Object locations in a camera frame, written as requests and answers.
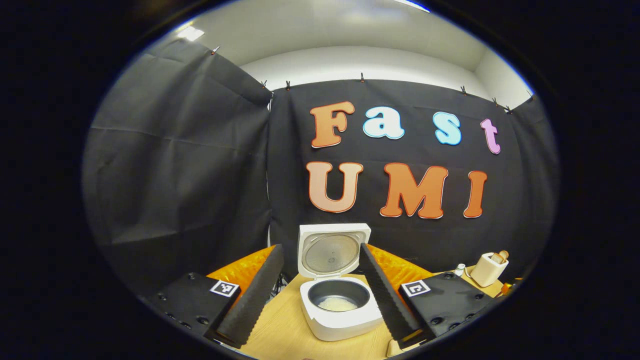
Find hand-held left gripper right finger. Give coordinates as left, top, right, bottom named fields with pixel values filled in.
left=357, top=243, right=501, bottom=351

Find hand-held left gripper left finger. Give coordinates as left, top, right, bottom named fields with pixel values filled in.
left=145, top=244, right=285, bottom=350

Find white rice heap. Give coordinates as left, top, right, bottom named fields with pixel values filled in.
left=318, top=296, right=358, bottom=312

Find white rice cooker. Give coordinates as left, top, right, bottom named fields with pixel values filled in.
left=297, top=223, right=385, bottom=342

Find white toaster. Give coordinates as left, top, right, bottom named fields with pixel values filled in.
left=470, top=252, right=509, bottom=288

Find black backdrop cloth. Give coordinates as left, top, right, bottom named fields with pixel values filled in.
left=82, top=39, right=560, bottom=296

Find ceiling light panel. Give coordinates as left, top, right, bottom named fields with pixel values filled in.
left=395, top=0, right=431, bottom=13
left=177, top=26, right=206, bottom=42

